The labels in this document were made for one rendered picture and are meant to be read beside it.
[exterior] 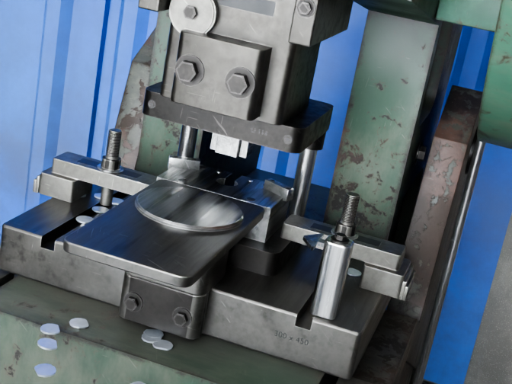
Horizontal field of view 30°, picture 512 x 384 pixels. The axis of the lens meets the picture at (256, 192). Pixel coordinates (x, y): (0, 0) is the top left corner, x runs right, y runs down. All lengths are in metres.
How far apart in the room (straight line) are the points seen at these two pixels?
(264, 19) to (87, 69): 1.50
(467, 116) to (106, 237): 0.65
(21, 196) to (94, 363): 1.67
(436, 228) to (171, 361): 0.50
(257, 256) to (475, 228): 1.25
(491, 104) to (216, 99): 0.33
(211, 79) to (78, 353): 0.34
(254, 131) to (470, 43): 1.17
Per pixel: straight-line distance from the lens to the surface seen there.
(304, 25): 1.01
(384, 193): 1.33
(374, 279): 1.16
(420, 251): 1.40
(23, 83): 2.63
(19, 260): 1.19
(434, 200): 1.39
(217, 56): 1.05
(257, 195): 1.18
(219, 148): 1.17
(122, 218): 1.04
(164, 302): 1.08
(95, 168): 1.26
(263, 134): 1.09
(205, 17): 1.07
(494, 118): 0.89
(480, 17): 1.20
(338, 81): 2.30
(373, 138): 1.32
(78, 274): 1.15
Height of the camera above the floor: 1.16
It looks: 19 degrees down
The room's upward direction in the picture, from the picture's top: 11 degrees clockwise
